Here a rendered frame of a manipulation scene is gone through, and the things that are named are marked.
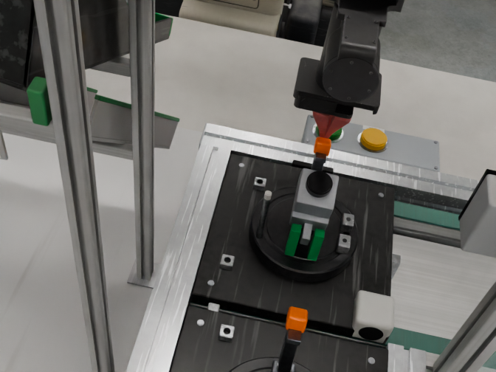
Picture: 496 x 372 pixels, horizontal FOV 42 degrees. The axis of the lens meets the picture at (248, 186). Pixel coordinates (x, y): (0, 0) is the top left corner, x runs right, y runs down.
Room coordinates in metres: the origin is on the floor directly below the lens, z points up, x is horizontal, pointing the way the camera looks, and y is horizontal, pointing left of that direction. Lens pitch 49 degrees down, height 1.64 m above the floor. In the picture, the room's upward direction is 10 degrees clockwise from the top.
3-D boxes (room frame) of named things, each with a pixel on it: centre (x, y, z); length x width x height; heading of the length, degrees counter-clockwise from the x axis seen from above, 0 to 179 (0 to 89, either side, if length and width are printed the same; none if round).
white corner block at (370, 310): (0.41, -0.17, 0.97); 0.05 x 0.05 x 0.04; 87
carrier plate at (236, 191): (0.51, -0.08, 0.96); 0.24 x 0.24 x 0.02; 87
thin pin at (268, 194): (0.49, -0.02, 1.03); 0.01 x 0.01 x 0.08
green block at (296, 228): (0.47, -0.06, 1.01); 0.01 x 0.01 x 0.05; 87
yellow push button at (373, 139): (0.72, -0.18, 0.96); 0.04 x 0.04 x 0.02
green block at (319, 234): (0.47, -0.09, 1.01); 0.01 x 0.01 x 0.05; 87
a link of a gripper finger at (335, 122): (0.62, -0.07, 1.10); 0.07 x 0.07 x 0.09; 87
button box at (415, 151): (0.72, -0.18, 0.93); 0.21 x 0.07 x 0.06; 87
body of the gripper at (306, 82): (0.62, -0.09, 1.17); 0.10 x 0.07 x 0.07; 87
